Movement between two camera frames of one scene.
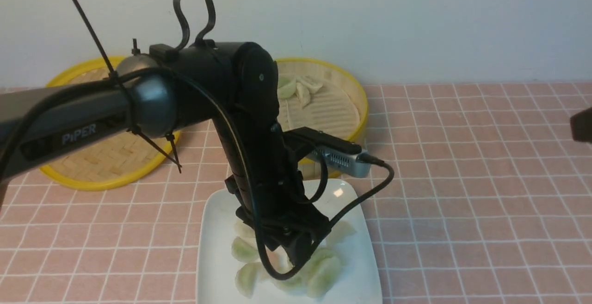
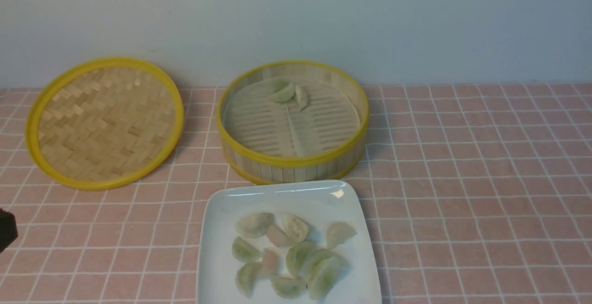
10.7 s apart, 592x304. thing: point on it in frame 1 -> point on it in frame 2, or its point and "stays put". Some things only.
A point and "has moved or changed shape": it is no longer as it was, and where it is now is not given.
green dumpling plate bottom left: (246, 278) stays put
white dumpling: (303, 94) stays put
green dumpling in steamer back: (286, 87) stays put
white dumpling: (312, 84) has moved or changed shape
